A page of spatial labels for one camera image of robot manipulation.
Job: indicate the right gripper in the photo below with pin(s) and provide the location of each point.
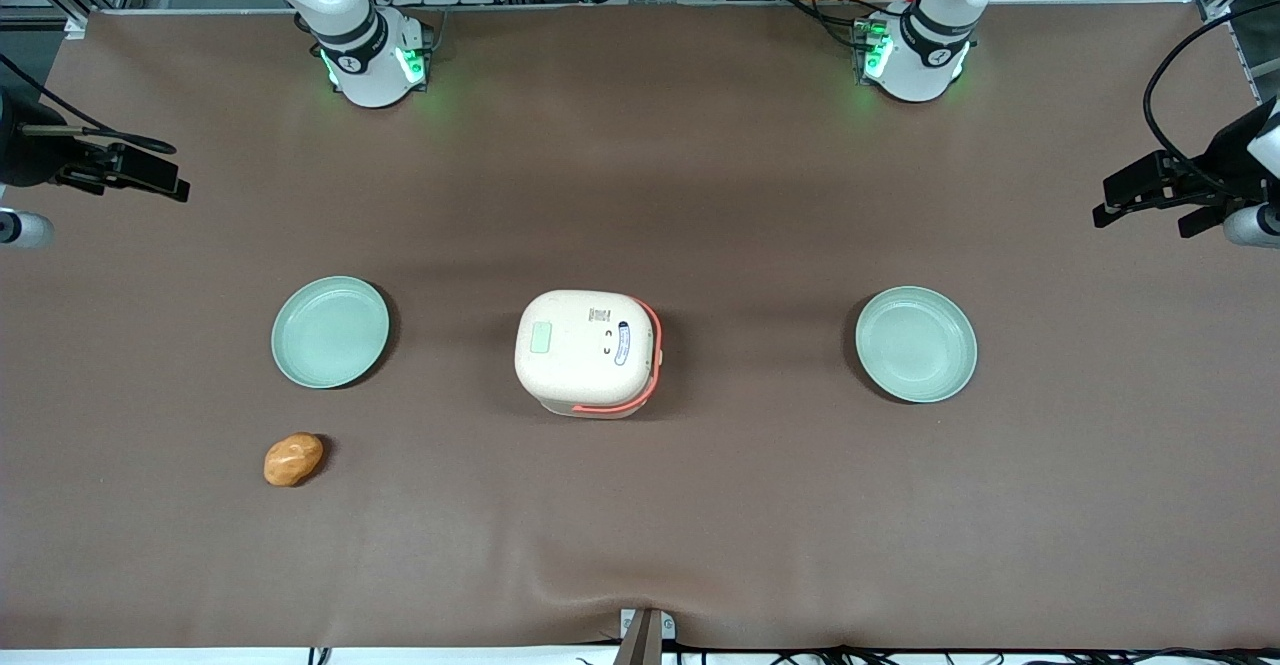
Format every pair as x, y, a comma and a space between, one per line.
30, 157

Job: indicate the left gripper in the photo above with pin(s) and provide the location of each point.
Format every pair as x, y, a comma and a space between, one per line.
1222, 158

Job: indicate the pale green plate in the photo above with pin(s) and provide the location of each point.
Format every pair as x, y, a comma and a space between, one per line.
916, 344
330, 332

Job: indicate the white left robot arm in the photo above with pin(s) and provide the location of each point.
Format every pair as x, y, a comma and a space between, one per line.
925, 55

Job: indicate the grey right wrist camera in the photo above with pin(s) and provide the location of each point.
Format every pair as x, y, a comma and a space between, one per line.
25, 230

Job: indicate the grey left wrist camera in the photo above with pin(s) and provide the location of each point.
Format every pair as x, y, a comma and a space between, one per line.
1255, 227

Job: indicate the metal table clamp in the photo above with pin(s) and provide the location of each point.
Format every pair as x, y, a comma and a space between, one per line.
645, 635

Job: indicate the brown table mat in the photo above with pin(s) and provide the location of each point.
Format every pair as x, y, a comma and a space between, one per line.
700, 515

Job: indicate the orange-brown bread roll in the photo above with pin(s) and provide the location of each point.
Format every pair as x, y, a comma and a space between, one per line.
292, 460

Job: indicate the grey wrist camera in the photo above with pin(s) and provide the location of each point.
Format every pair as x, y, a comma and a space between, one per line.
25, 230
1255, 227

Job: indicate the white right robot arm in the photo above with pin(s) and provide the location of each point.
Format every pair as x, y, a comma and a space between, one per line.
360, 45

